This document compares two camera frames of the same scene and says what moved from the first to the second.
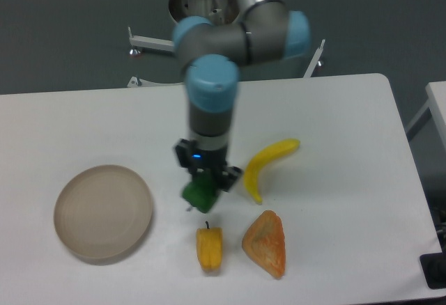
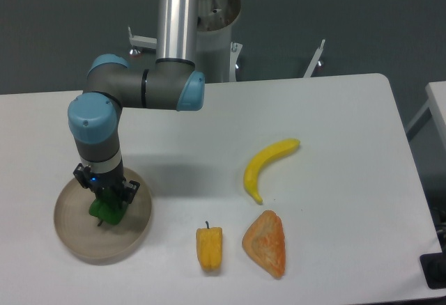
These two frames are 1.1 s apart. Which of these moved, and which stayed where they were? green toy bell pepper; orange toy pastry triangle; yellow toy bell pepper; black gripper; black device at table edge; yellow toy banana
Moved: black gripper; green toy bell pepper
Stayed: black device at table edge; orange toy pastry triangle; yellow toy bell pepper; yellow toy banana
